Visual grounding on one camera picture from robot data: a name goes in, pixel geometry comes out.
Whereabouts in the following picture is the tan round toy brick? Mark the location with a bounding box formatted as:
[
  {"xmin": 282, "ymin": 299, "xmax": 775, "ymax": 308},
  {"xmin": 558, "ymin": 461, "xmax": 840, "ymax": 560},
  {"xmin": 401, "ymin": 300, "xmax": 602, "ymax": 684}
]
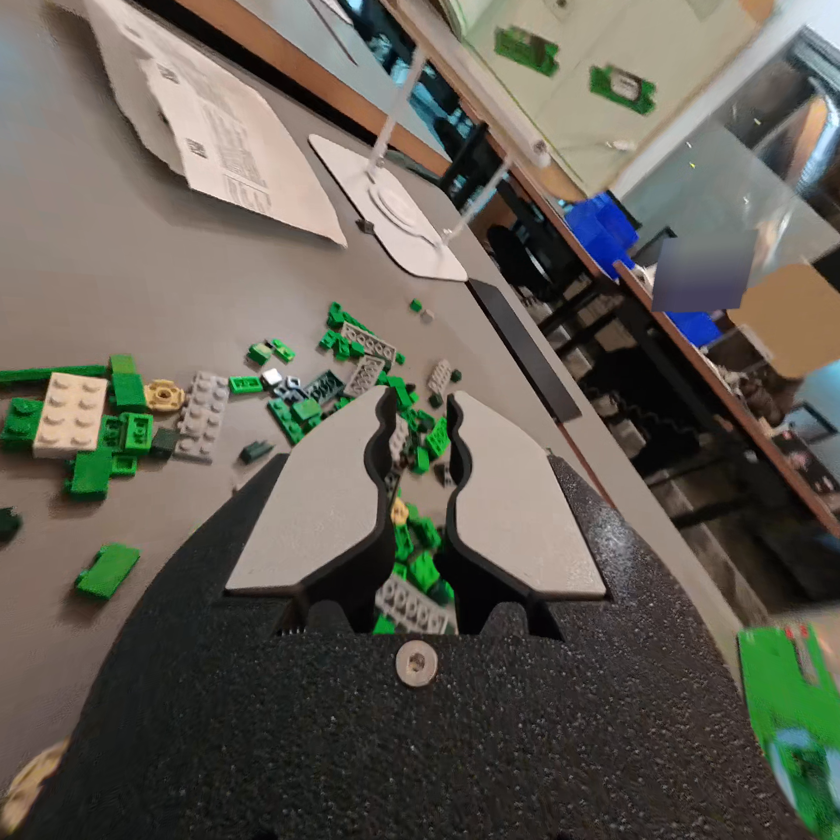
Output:
[{"xmin": 144, "ymin": 379, "xmax": 186, "ymax": 413}]

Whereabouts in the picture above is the black office chair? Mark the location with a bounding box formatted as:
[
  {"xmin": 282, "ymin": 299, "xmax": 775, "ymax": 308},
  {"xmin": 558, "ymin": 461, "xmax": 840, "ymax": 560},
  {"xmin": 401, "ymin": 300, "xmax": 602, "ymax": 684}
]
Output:
[{"xmin": 487, "ymin": 223, "xmax": 557, "ymax": 301}]

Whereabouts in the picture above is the pile of green toy bricks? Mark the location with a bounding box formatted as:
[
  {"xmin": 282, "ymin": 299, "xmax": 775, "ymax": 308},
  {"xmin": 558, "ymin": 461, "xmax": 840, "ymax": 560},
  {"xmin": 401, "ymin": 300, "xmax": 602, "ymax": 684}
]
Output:
[{"xmin": 0, "ymin": 298, "xmax": 463, "ymax": 637}]

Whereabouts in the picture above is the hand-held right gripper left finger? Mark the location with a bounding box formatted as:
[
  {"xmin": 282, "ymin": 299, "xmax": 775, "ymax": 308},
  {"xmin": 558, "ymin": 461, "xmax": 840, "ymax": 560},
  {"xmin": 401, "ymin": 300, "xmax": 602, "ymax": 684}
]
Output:
[{"xmin": 225, "ymin": 386, "xmax": 398, "ymax": 634}]

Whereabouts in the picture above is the black desk cable slot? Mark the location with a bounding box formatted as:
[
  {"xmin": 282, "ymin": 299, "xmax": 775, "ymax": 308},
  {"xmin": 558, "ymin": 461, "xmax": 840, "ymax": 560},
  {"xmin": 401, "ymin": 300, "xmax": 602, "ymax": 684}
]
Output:
[{"xmin": 468, "ymin": 278, "xmax": 583, "ymax": 423}]

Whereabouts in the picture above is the printed paper sheet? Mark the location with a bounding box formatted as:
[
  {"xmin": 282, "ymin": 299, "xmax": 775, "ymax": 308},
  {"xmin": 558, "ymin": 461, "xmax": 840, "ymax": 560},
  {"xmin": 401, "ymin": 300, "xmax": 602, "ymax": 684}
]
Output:
[{"xmin": 84, "ymin": 0, "xmax": 349, "ymax": 249}]

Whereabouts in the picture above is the wooden edged office desk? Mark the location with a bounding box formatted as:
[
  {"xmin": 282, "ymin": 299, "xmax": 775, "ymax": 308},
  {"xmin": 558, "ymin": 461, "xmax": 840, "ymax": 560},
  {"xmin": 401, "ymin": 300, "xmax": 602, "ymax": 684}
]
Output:
[{"xmin": 486, "ymin": 125, "xmax": 840, "ymax": 536}]

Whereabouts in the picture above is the green toy set box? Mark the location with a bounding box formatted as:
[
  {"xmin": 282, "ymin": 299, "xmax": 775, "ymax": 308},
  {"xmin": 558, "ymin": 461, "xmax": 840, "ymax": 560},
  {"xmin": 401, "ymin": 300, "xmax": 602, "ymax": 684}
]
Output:
[{"xmin": 737, "ymin": 622, "xmax": 840, "ymax": 840}]

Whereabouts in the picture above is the blue storage bin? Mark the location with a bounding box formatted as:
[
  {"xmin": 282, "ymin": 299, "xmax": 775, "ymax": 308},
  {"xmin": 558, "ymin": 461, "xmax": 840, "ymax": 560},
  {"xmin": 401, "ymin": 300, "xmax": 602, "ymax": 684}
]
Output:
[
  {"xmin": 663, "ymin": 310, "xmax": 724, "ymax": 350},
  {"xmin": 564, "ymin": 192, "xmax": 642, "ymax": 278}
]

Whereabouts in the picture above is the toy instruction booklet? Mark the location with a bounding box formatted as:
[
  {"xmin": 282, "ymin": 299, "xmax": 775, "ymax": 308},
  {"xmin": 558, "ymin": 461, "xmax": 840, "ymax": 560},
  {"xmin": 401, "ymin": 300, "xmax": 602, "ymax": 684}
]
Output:
[{"xmin": 459, "ymin": 0, "xmax": 778, "ymax": 194}]

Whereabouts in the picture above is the white toy brick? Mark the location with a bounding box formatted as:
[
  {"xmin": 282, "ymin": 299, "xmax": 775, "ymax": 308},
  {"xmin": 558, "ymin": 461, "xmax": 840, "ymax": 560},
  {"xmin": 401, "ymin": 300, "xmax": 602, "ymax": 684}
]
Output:
[{"xmin": 33, "ymin": 373, "xmax": 109, "ymax": 459}]

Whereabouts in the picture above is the light grey toy plate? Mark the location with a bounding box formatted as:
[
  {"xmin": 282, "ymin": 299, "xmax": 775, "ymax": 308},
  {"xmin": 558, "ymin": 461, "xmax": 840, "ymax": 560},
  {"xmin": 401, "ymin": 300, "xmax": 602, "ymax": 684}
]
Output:
[{"xmin": 174, "ymin": 372, "xmax": 231, "ymax": 465}]

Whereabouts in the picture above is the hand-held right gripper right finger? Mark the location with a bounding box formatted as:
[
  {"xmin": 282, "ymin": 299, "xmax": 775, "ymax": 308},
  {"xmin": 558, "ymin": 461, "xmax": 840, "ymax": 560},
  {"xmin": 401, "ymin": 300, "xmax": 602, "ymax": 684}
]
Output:
[{"xmin": 435, "ymin": 390, "xmax": 607, "ymax": 635}]

